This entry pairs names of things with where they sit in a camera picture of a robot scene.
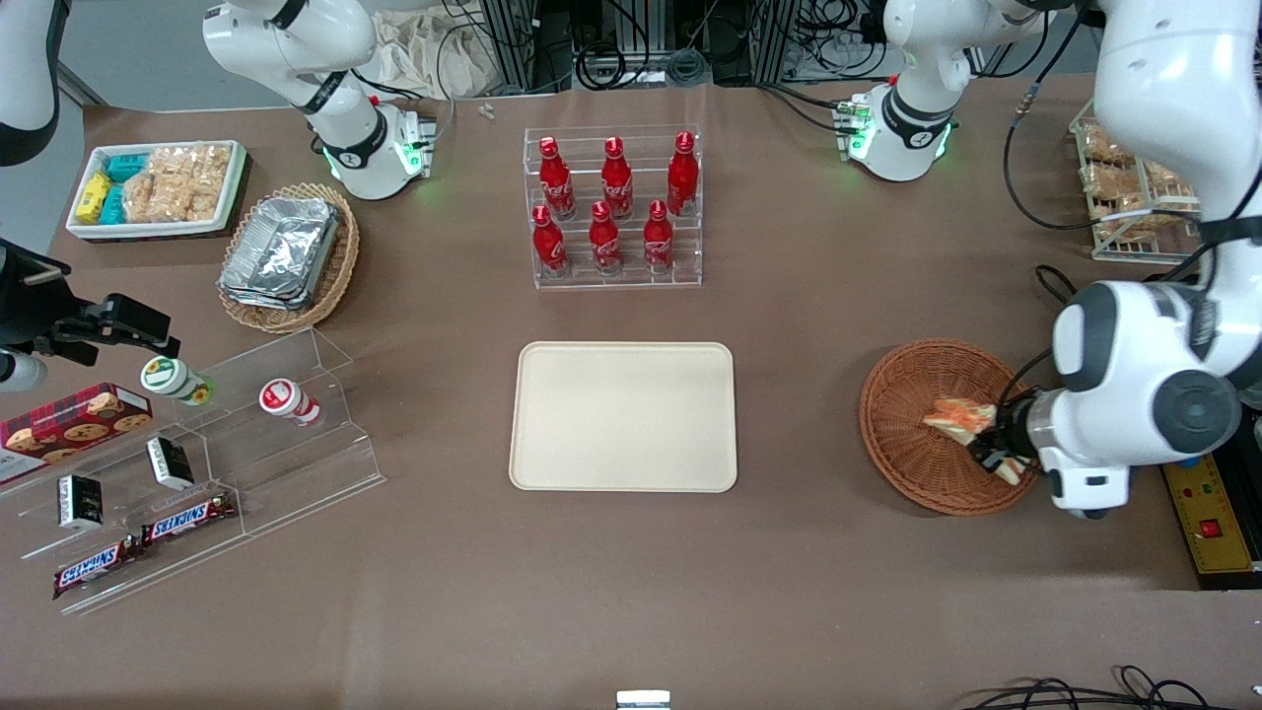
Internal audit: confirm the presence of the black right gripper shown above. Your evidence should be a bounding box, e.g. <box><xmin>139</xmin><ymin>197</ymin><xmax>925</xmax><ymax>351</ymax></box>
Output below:
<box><xmin>0</xmin><ymin>241</ymin><xmax>183</xmax><ymax>359</ymax></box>

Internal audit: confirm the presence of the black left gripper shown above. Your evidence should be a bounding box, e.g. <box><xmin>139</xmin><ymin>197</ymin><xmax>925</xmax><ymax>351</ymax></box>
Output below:
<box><xmin>969</xmin><ymin>392</ymin><xmax>1039</xmax><ymax>477</ymax></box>

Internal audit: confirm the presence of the triangle sandwich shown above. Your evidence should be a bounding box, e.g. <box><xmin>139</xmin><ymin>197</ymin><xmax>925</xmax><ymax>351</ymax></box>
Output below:
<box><xmin>923</xmin><ymin>398</ymin><xmax>1028</xmax><ymax>487</ymax></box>

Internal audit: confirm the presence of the round brown wicker basket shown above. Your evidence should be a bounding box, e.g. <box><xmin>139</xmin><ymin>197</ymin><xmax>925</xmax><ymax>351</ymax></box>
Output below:
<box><xmin>859</xmin><ymin>339</ymin><xmax>1042</xmax><ymax>517</ymax></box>

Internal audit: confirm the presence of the aluminium foil tray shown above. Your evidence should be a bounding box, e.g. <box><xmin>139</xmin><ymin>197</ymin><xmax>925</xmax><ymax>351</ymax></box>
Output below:
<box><xmin>219</xmin><ymin>279</ymin><xmax>318</xmax><ymax>313</ymax></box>
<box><xmin>221</xmin><ymin>195</ymin><xmax>342</xmax><ymax>299</ymax></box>

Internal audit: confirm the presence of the oval light wicker basket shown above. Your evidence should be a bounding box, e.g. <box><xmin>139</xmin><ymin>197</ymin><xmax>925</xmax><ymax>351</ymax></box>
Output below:
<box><xmin>217</xmin><ymin>182</ymin><xmax>360</xmax><ymax>335</ymax></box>

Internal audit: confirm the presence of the cream plastic tray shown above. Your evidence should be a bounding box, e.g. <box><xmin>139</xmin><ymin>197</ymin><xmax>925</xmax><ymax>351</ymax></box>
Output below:
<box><xmin>509</xmin><ymin>341</ymin><xmax>738</xmax><ymax>493</ymax></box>

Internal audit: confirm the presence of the green lidded yoghurt cup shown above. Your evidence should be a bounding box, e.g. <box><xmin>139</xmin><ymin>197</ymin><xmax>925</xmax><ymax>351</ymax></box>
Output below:
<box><xmin>140</xmin><ymin>356</ymin><xmax>216</xmax><ymax>407</ymax></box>

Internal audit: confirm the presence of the red cookie box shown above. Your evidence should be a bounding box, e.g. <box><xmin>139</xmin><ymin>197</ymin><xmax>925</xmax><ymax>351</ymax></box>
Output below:
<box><xmin>0</xmin><ymin>383</ymin><xmax>155</xmax><ymax>486</ymax></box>

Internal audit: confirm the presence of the small black carton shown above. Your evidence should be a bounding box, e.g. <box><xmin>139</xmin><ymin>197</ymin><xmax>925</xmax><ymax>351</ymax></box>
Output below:
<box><xmin>146</xmin><ymin>436</ymin><xmax>196</xmax><ymax>492</ymax></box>
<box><xmin>56</xmin><ymin>474</ymin><xmax>105</xmax><ymax>533</ymax></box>

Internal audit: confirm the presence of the yellow snack packet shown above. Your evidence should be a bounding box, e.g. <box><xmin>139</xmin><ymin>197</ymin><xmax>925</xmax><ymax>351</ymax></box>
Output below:
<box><xmin>76</xmin><ymin>172</ymin><xmax>112</xmax><ymax>227</ymax></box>

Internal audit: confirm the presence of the clear bag of rice crackers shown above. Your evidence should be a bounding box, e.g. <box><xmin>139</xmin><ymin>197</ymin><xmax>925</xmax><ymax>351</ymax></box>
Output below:
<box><xmin>122</xmin><ymin>144</ymin><xmax>234</xmax><ymax>224</ymax></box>

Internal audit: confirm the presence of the red lidded yoghurt cup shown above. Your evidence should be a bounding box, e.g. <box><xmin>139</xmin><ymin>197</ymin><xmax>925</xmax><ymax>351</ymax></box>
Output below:
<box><xmin>258</xmin><ymin>379</ymin><xmax>322</xmax><ymax>428</ymax></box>

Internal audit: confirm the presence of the white rectangular snack container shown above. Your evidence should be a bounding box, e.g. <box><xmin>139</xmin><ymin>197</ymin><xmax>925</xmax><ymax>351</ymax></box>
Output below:
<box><xmin>66</xmin><ymin>140</ymin><xmax>248</xmax><ymax>242</ymax></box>

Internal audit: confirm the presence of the Snickers chocolate bar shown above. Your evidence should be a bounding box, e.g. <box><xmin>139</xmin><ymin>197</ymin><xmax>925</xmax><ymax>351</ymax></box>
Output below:
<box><xmin>52</xmin><ymin>537</ymin><xmax>145</xmax><ymax>601</ymax></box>
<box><xmin>140</xmin><ymin>491</ymin><xmax>239</xmax><ymax>548</ymax></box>

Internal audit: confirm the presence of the clear acrylic stepped shelf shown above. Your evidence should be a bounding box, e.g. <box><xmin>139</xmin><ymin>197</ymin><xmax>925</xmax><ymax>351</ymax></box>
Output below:
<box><xmin>0</xmin><ymin>328</ymin><xmax>387</xmax><ymax>617</ymax></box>

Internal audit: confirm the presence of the yellow control box red button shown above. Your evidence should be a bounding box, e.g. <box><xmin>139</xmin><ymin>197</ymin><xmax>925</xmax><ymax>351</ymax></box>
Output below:
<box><xmin>1163</xmin><ymin>458</ymin><xmax>1260</xmax><ymax>577</ymax></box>

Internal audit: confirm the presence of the clear acrylic bottle rack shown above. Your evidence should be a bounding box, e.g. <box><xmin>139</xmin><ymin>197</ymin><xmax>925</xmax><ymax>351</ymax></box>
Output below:
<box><xmin>523</xmin><ymin>125</ymin><xmax>704</xmax><ymax>291</ymax></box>

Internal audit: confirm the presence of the red cola bottle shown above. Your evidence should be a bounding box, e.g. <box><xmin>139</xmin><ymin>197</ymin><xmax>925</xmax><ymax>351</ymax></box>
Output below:
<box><xmin>601</xmin><ymin>137</ymin><xmax>634</xmax><ymax>220</ymax></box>
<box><xmin>589</xmin><ymin>201</ymin><xmax>624</xmax><ymax>275</ymax></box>
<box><xmin>532</xmin><ymin>204</ymin><xmax>570</xmax><ymax>277</ymax></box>
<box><xmin>643</xmin><ymin>200</ymin><xmax>675</xmax><ymax>274</ymax></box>
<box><xmin>666</xmin><ymin>131</ymin><xmax>700</xmax><ymax>216</ymax></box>
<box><xmin>538</xmin><ymin>136</ymin><xmax>577</xmax><ymax>220</ymax></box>

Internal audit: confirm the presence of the beige cloth bag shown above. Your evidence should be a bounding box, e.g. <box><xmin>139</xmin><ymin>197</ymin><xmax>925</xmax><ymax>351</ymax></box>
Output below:
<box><xmin>373</xmin><ymin>8</ymin><xmax>504</xmax><ymax>100</ymax></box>

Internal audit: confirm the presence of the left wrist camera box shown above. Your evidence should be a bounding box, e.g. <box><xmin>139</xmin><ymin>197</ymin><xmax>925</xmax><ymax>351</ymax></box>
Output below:
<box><xmin>1040</xmin><ymin>446</ymin><xmax>1132</xmax><ymax>521</ymax></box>

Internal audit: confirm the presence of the black power cable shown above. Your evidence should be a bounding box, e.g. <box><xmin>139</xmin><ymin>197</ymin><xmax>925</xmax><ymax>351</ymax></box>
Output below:
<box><xmin>1033</xmin><ymin>262</ymin><xmax>1091</xmax><ymax>309</ymax></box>

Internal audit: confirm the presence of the black floor cable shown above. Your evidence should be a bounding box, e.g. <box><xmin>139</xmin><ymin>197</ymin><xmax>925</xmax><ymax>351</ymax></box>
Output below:
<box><xmin>971</xmin><ymin>665</ymin><xmax>1262</xmax><ymax>710</ymax></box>

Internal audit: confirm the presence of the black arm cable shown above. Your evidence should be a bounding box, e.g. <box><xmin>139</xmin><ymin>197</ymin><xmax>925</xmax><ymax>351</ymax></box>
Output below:
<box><xmin>1002</xmin><ymin>84</ymin><xmax>1202</xmax><ymax>234</ymax></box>

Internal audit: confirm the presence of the white wire basket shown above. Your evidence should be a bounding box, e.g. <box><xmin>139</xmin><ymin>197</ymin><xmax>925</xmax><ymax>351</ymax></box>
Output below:
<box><xmin>1070</xmin><ymin>97</ymin><xmax>1212</xmax><ymax>265</ymax></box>

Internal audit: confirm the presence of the grey coiled cable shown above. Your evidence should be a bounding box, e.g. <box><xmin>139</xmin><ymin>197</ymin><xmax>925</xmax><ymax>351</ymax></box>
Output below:
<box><xmin>663</xmin><ymin>47</ymin><xmax>713</xmax><ymax>88</ymax></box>

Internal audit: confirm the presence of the black coiled cable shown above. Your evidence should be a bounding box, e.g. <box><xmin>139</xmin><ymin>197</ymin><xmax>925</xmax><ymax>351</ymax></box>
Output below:
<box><xmin>575</xmin><ymin>43</ymin><xmax>633</xmax><ymax>92</ymax></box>

